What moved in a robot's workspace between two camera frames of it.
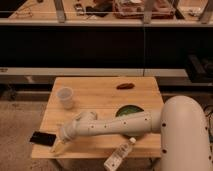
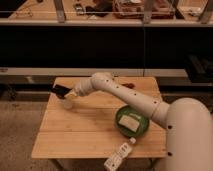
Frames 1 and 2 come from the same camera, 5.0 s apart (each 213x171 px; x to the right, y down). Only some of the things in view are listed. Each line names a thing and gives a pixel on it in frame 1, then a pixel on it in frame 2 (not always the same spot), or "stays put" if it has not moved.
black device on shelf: [101, 8] stays put
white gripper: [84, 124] to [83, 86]
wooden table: [107, 97] stays put
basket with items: [135, 9] stays put
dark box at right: [199, 68] stays put
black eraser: [43, 138] to [61, 90]
